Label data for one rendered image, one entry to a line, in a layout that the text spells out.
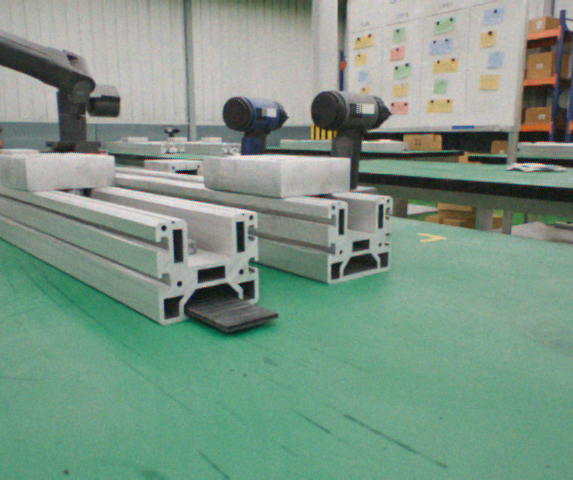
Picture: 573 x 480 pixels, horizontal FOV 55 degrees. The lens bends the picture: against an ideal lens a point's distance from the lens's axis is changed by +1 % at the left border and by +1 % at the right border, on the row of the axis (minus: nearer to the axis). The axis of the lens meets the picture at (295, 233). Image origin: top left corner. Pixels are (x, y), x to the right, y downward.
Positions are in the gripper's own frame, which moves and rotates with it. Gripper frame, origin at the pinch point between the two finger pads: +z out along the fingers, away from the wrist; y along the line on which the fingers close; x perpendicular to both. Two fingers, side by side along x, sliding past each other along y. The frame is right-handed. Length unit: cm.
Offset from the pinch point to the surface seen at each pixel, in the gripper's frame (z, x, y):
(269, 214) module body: -1, -74, -5
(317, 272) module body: 4, -83, -6
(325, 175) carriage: -6, -78, 1
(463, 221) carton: 59, 118, 349
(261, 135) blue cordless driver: -10.4, -44.0, 17.7
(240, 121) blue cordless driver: -12.8, -45.9, 11.8
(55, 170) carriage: -6, -53, -21
